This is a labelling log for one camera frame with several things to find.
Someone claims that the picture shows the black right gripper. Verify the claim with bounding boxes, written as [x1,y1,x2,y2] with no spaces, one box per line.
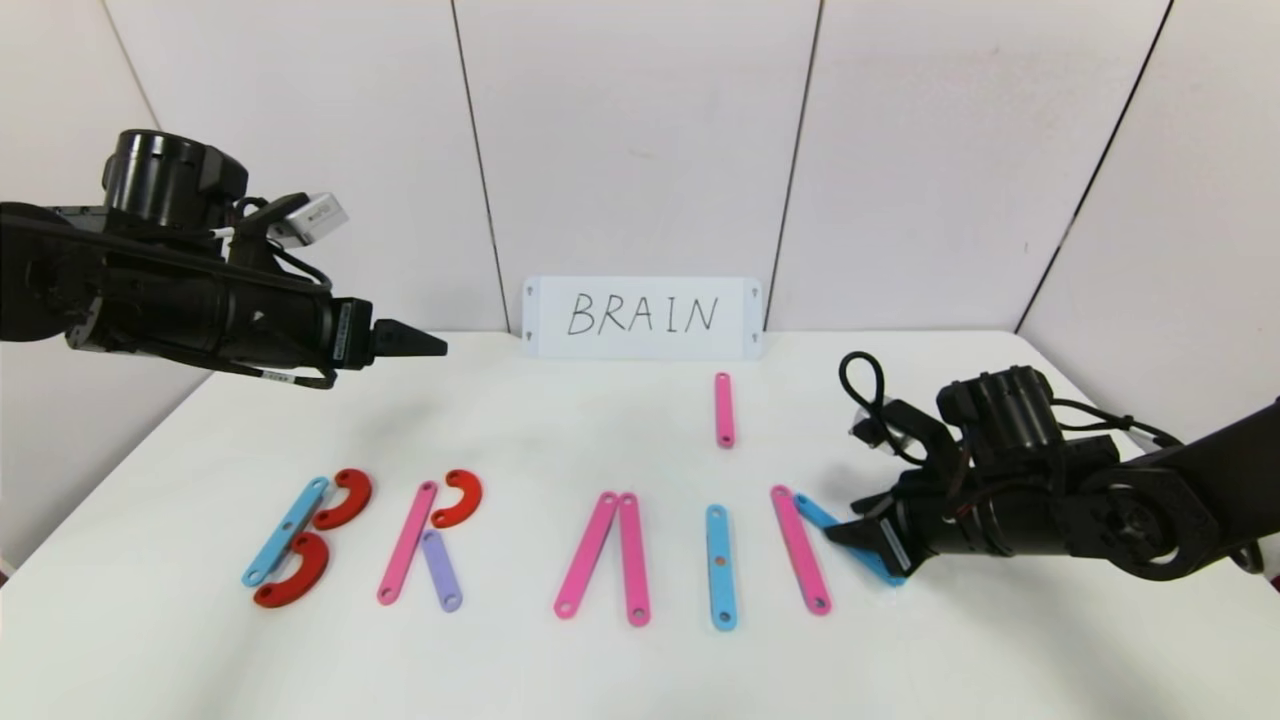
[824,485,963,578]

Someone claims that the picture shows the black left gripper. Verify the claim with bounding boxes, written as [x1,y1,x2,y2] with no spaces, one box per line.
[221,269,448,376]

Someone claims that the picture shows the short blue bar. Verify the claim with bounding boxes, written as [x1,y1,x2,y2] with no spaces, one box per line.
[795,493,907,589]

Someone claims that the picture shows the long pink bar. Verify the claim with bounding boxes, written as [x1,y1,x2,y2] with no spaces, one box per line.
[617,493,652,627]
[554,491,620,619]
[376,481,440,607]
[770,485,833,616]

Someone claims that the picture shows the small red arc piece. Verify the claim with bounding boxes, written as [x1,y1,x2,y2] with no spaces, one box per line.
[431,469,483,530]

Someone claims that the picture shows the short purple bar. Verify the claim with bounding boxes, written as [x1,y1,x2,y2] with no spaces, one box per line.
[421,530,464,613]

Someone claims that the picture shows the white BRAIN sign card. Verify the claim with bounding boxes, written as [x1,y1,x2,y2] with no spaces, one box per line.
[523,277,763,361]

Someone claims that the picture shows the long blue bar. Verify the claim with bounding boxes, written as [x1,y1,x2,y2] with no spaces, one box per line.
[704,504,738,631]
[241,477,330,588]

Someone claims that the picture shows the large red arc piece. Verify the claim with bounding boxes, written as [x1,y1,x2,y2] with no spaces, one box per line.
[313,468,373,531]
[253,531,331,609]

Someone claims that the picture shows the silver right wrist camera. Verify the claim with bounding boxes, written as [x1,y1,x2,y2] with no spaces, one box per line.
[848,405,901,453]

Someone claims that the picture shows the black right camera mount bracket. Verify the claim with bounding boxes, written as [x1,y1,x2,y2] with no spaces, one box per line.
[878,398,951,471]

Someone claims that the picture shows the thin black left wrist cable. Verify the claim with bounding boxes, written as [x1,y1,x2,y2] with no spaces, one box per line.
[267,240,335,291]

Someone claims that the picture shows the black looped right arm cable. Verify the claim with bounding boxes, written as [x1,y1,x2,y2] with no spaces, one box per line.
[838,350,931,466]

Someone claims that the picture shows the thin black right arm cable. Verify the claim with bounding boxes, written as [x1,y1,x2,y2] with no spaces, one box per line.
[1050,398,1186,449]

